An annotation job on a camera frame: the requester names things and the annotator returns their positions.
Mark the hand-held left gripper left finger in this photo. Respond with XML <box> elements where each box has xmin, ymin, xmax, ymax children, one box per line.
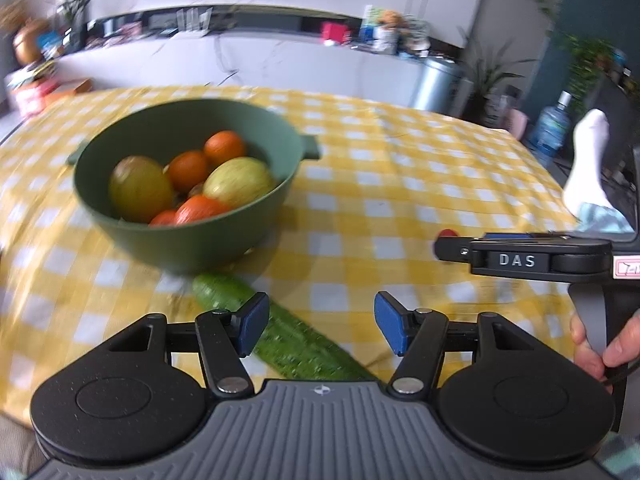
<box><xmin>107</xmin><ymin>291</ymin><xmax>271</xmax><ymax>397</ymax></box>

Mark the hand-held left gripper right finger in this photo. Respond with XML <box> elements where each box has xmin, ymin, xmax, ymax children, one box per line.
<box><xmin>374</xmin><ymin>291</ymin><xmax>524</xmax><ymax>395</ymax></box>

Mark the green colander bowl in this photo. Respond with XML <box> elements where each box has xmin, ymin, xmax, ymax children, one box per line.
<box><xmin>66</xmin><ymin>98</ymin><xmax>321</xmax><ymax>277</ymax></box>

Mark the person's right hand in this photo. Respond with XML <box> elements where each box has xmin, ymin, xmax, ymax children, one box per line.
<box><xmin>570</xmin><ymin>309</ymin><xmax>640</xmax><ymax>385</ymax></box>

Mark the green cucumber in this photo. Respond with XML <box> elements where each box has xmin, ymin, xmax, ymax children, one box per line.
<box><xmin>192</xmin><ymin>273</ymin><xmax>375</xmax><ymax>384</ymax></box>

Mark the yellow checked tablecloth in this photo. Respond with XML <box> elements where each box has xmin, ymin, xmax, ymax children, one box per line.
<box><xmin>0</xmin><ymin>85</ymin><xmax>621</xmax><ymax>428</ymax></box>

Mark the person's white socked foot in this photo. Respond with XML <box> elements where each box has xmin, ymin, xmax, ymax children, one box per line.
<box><xmin>562</xmin><ymin>108</ymin><xmax>617</xmax><ymax>222</ymax></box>

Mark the pink stool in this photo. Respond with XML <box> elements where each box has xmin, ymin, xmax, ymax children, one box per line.
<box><xmin>509</xmin><ymin>109</ymin><xmax>529</xmax><ymax>142</ymax></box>

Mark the blue water jug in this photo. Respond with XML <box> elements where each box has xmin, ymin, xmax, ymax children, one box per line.
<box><xmin>529</xmin><ymin>91</ymin><xmax>574</xmax><ymax>162</ymax></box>

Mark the yellow-green mango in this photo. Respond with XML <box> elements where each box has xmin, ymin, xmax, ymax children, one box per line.
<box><xmin>202</xmin><ymin>156</ymin><xmax>276</xmax><ymax>209</ymax></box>
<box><xmin>108</xmin><ymin>156</ymin><xmax>175</xmax><ymax>224</ymax></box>

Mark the dark cabinet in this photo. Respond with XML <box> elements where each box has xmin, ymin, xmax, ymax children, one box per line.
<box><xmin>587</xmin><ymin>72</ymin><xmax>640</xmax><ymax>176</ymax></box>

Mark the potted long-leaf plant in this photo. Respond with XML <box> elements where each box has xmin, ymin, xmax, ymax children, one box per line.
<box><xmin>459</xmin><ymin>27</ymin><xmax>533</xmax><ymax>127</ymax></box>

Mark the silver trash can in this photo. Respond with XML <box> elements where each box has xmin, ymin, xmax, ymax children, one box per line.
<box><xmin>412</xmin><ymin>56</ymin><xmax>464</xmax><ymax>114</ymax></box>

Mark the trailing green plant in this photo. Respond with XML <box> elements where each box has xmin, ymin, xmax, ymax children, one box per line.
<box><xmin>562</xmin><ymin>34</ymin><xmax>618</xmax><ymax>113</ymax></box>

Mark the white flower pot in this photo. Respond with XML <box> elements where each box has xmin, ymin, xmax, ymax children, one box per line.
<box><xmin>372</xmin><ymin>10</ymin><xmax>402</xmax><ymax>54</ymax></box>

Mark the red box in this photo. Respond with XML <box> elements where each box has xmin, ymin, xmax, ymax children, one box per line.
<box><xmin>320</xmin><ymin>21</ymin><xmax>352</xmax><ymax>47</ymax></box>

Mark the white marble console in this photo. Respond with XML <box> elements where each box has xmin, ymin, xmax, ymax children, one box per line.
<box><xmin>47</xmin><ymin>30</ymin><xmax>428</xmax><ymax>108</ymax></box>

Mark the white router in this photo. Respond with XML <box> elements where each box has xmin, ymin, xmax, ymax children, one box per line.
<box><xmin>172</xmin><ymin>6</ymin><xmax>213</xmax><ymax>37</ymax></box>

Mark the golden vase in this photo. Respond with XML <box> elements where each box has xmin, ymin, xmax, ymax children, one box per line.
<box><xmin>12</xmin><ymin>19</ymin><xmax>47</xmax><ymax>67</ymax></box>

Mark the leafy potted plant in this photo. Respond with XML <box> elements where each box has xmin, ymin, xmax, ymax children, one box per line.
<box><xmin>52</xmin><ymin>0</ymin><xmax>106</xmax><ymax>41</ymax></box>

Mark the black cable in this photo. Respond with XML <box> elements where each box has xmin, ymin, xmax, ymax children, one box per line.
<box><xmin>601</xmin><ymin>366</ymin><xmax>627</xmax><ymax>393</ymax></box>

